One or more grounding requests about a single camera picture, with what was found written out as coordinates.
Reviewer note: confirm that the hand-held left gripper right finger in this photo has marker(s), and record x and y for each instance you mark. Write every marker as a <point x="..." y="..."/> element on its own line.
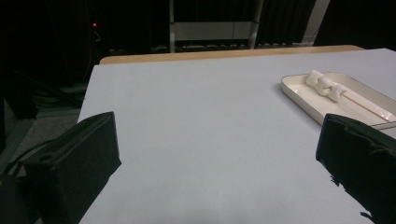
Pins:
<point x="358" y="155"/>

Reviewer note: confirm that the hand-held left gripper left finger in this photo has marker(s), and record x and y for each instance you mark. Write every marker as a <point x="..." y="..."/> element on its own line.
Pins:
<point x="77" y="161"/>

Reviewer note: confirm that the thin wooden skewer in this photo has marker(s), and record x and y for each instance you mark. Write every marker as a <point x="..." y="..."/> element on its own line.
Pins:
<point x="367" y="106"/>

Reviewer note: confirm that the white marshmallow piece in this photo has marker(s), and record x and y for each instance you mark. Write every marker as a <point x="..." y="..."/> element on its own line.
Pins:
<point x="324" y="86"/>
<point x="336" y="92"/>
<point x="313" y="77"/>

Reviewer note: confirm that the white rectangular tray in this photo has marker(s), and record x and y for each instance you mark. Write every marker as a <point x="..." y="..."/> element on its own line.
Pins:
<point x="311" y="99"/>

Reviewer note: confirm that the black tripod stand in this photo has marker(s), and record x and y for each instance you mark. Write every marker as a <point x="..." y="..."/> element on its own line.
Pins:
<point x="46" y="93"/>

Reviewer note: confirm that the pale grey table mat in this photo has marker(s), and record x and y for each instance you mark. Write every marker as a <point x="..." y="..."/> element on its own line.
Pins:
<point x="202" y="124"/>

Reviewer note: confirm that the dark equipment with red light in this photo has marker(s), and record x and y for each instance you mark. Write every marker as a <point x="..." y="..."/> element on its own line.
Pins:
<point x="95" y="25"/>

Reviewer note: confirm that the white slanted post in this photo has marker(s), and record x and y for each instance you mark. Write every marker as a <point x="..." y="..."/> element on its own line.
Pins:
<point x="317" y="18"/>

